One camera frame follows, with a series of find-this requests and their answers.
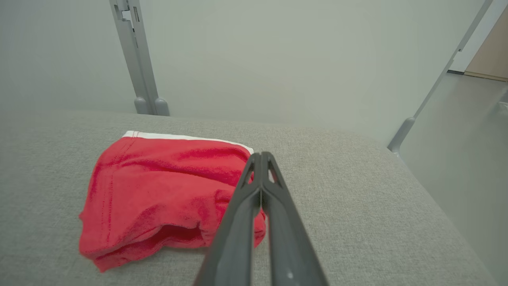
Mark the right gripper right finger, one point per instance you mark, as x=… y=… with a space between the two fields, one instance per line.
x=289 y=238

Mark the red jersey with white trim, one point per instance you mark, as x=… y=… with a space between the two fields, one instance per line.
x=151 y=198

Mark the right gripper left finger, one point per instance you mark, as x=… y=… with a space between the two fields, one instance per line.
x=234 y=238

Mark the grey partition corner post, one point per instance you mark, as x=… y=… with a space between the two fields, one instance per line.
x=401 y=135

